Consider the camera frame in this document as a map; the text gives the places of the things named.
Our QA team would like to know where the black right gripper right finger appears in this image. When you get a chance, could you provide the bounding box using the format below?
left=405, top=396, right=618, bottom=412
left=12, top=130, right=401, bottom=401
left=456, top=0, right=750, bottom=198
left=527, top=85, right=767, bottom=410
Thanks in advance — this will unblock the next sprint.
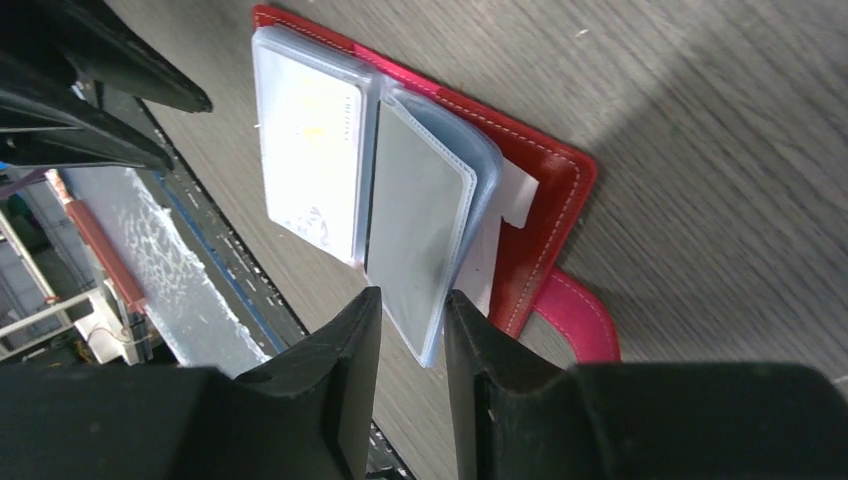
left=444, top=291, right=847, bottom=479

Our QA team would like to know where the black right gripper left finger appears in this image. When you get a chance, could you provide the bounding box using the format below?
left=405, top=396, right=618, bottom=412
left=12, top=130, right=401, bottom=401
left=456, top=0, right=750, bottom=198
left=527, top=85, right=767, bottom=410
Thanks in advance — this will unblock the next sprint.
left=1, top=287, right=382, bottom=479

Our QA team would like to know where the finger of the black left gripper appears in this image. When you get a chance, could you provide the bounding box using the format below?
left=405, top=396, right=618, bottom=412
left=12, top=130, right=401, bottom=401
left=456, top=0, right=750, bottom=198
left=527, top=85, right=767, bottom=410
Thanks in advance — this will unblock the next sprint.
left=1, top=50, right=173, bottom=172
left=39, top=1, right=212, bottom=113

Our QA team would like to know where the red leather card holder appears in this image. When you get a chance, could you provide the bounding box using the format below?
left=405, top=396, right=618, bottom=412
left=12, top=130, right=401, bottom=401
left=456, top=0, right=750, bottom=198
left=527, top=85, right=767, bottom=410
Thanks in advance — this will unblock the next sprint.
left=251, top=5, right=620, bottom=368

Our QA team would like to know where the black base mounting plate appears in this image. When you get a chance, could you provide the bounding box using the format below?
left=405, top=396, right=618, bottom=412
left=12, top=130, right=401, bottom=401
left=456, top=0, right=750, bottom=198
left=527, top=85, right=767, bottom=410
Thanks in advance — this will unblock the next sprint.
left=132, top=99, right=412, bottom=480

